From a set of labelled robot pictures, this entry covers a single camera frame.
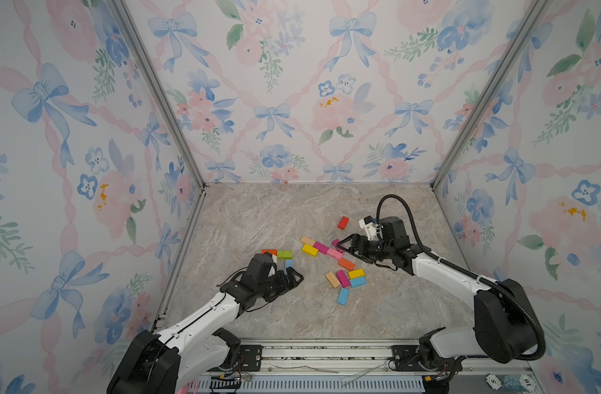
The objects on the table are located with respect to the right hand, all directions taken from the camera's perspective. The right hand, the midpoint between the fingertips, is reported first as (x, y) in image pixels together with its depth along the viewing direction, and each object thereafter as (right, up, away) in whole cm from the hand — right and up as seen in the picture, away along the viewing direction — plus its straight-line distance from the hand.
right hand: (345, 247), depth 84 cm
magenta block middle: (-7, -2, +14) cm, 16 cm away
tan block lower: (-4, -13, +6) cm, 14 cm away
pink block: (-3, -4, +11) cm, 12 cm away
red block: (+3, +7, +22) cm, 23 cm away
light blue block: (-20, -7, +8) cm, 23 cm away
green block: (-22, -5, +11) cm, 25 cm away
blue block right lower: (+6, -13, +6) cm, 16 cm away
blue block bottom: (-1, -17, +1) cm, 18 cm away
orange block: (-27, -4, +14) cm, 31 cm away
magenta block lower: (+1, -13, +6) cm, 14 cm away
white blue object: (+44, -34, -18) cm, 58 cm away
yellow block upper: (-12, -3, +13) cm, 18 cm away
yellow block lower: (+5, -11, +6) cm, 13 cm away
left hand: (-17, -11, -2) cm, 20 cm away
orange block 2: (+2, -8, +10) cm, 13 cm away
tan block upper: (-13, +1, +16) cm, 21 cm away
